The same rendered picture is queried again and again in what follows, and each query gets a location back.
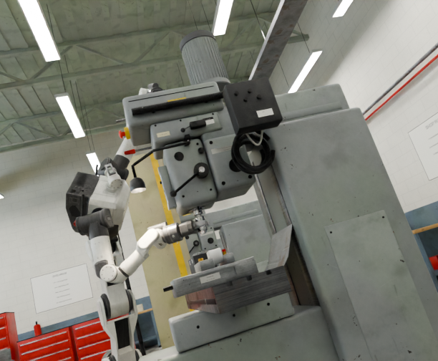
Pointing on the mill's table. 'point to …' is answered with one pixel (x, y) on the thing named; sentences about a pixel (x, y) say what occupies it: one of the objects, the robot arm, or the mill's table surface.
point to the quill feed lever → (202, 170)
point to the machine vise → (215, 276)
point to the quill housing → (177, 171)
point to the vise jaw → (205, 265)
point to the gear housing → (161, 131)
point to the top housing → (140, 129)
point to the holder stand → (197, 259)
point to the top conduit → (177, 103)
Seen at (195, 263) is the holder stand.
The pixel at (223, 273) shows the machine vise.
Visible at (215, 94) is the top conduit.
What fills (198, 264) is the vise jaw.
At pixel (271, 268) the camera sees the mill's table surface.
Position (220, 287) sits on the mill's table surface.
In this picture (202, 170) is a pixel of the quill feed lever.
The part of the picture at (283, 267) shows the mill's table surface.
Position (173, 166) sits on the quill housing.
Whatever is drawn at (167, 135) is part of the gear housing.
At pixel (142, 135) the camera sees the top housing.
